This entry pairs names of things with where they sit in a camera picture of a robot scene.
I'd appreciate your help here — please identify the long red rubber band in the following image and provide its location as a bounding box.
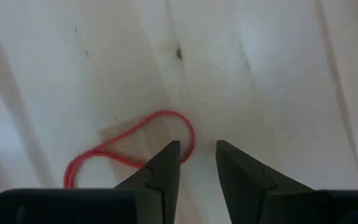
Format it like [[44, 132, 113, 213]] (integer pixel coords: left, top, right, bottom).
[[63, 110, 196, 190]]

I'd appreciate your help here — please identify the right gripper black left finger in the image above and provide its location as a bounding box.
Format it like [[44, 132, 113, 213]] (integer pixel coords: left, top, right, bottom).
[[0, 139, 181, 224]]

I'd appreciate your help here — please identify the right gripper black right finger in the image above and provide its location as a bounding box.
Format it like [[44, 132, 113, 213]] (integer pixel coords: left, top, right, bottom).
[[215, 139, 358, 224]]

